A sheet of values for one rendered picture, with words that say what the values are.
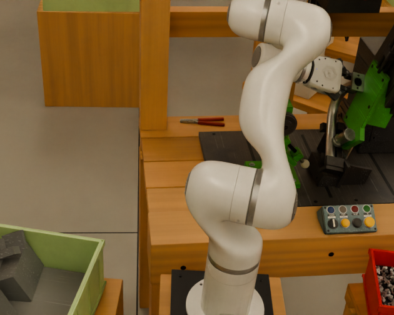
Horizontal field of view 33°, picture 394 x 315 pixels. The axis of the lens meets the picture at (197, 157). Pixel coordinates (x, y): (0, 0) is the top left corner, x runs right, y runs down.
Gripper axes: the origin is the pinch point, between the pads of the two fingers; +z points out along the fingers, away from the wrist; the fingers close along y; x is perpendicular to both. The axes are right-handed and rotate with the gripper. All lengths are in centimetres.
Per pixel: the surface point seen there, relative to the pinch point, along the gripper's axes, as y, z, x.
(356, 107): -6.6, 2.9, 0.6
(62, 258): -63, -73, 15
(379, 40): 20.3, 13.5, 7.7
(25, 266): -67, -82, 12
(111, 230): -41, -31, 150
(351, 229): -43.8, 2.1, -3.9
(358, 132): -15.1, 2.5, -1.8
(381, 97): -5.5, 4.5, -9.2
